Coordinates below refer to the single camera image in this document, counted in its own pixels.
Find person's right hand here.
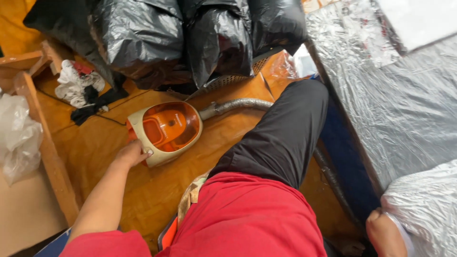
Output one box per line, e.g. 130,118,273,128
365,208,402,247

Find person's left hand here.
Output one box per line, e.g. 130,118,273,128
114,139,154,168

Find orange and cream vacuum cleaner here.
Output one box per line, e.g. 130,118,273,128
125,101,204,168

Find plastic-wrapped pillow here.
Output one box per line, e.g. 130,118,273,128
380,159,457,257

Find beige cloth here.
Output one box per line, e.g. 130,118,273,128
176,170,212,229

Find blue bed base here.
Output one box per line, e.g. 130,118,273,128
319,94,382,223

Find pile of white black rags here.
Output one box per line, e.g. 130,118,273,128
55,59,129,126

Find orange and black flat case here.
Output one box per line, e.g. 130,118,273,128
157,213,179,252

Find plastic-wrapped mattress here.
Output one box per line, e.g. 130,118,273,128
304,0,457,195

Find crumpled clear plastic bag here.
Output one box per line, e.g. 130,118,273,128
0,94,44,187

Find black garbage bag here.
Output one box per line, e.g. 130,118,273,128
90,0,186,90
23,0,120,88
247,0,308,57
178,0,255,89

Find blue flat panel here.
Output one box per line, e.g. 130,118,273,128
34,228,72,257

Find perforated metal basket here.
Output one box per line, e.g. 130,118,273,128
185,46,284,101

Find person's red shirt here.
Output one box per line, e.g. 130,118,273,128
59,172,328,257

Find person's black trousers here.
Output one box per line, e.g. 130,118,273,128
208,79,330,190

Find clear bag with white packet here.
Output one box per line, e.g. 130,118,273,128
269,44,319,81

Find white board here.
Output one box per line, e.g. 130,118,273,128
375,0,457,53

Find thin black cable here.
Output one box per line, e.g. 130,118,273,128
35,87,150,126

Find wooden frame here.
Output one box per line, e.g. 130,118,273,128
0,39,80,227

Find grey vacuum hose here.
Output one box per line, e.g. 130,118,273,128
199,98,362,230

